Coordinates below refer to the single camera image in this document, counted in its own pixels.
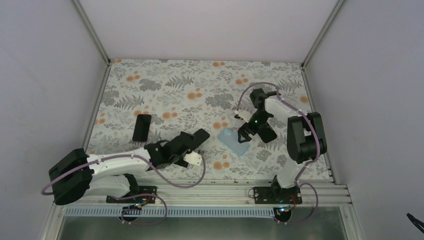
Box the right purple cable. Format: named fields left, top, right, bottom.
left=235, top=82, right=322, bottom=186

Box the light blue phone case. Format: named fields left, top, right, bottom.
left=216, top=127, right=251, bottom=156

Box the black phone case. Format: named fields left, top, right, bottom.
left=257, top=122, right=278, bottom=144

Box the purple cable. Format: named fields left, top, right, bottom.
left=235, top=82, right=322, bottom=186
left=41, top=150, right=207, bottom=196

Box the black phone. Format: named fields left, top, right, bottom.
left=132, top=114, right=152, bottom=142
left=189, top=128, right=210, bottom=151

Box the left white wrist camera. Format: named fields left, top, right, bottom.
left=183, top=151, right=204, bottom=166

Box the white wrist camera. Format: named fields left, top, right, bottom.
left=234, top=109, right=252, bottom=123
left=183, top=151, right=204, bottom=166

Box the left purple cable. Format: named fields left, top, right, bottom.
left=41, top=150, right=207, bottom=196

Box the aluminium front rail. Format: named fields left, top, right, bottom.
left=52, top=180, right=353, bottom=208

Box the floral patterned table mat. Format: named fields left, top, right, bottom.
left=87, top=58, right=311, bottom=181

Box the black object at edge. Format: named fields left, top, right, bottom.
left=406, top=212, right=424, bottom=233

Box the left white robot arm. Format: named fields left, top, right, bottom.
left=41, top=129, right=210, bottom=206

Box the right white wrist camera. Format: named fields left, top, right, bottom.
left=234, top=109, right=252, bottom=123

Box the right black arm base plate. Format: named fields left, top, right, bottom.
left=247, top=186, right=303, bottom=205

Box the slotted grey cable duct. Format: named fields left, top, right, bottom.
left=63, top=206, right=275, bottom=218

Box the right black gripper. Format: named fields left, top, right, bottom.
left=238, top=111, right=272, bottom=143

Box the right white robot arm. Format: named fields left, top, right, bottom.
left=235, top=88, right=327, bottom=204

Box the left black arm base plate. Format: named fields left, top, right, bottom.
left=105, top=185, right=158, bottom=205

